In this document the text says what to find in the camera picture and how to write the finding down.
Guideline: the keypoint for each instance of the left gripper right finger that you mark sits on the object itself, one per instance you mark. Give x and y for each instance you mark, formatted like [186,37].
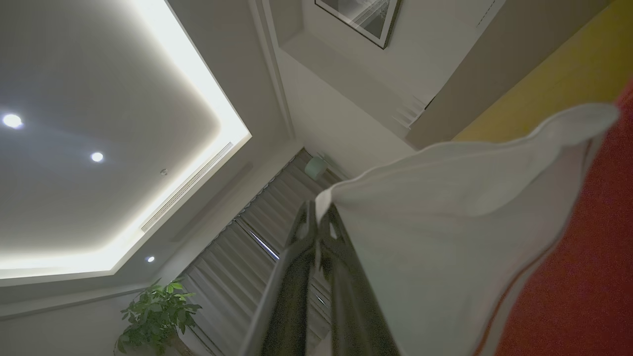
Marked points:
[351,316]

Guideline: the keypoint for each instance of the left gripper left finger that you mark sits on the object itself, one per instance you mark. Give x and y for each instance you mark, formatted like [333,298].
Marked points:
[282,306]

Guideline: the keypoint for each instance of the red jersey with white sleeves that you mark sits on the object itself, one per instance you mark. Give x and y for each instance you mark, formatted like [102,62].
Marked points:
[445,222]

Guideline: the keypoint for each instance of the grey pleated curtain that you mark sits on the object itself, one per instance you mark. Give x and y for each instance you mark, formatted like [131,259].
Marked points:
[232,277]

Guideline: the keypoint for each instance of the green potted plant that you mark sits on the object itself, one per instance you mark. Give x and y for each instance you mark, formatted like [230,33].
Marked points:
[156,314]

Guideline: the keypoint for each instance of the pale green round lamp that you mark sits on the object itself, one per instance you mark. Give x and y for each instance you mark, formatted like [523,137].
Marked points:
[315,167]

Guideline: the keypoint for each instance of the long ceiling air vent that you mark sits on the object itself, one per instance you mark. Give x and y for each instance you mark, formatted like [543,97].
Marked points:
[185,188]

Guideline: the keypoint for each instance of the glowing cove light strip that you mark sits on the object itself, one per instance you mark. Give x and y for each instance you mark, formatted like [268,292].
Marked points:
[198,74]

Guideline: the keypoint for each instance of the framed wall picture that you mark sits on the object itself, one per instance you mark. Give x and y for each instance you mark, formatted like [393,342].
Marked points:
[366,17]

